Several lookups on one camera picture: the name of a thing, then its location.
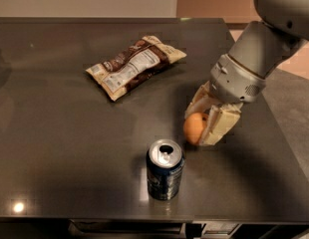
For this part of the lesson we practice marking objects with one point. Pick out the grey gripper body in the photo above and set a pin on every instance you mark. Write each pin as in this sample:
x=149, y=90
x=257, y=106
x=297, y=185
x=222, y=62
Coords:
x=234, y=80

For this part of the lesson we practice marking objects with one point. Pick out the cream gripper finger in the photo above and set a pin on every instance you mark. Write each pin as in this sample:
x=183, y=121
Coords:
x=221, y=119
x=201, y=101

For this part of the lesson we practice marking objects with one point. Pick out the orange fruit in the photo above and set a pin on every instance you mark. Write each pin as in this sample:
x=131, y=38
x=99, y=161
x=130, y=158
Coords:
x=194, y=126

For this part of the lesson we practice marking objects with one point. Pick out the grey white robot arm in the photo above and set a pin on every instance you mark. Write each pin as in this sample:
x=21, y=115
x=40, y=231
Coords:
x=282, y=30

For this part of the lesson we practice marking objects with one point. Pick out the blue pepsi can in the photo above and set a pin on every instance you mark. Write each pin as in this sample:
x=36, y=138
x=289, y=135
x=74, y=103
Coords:
x=165, y=161

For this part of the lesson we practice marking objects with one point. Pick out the brown white snack bag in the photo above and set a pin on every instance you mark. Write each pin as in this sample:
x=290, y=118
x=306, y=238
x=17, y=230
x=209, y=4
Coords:
x=131, y=67

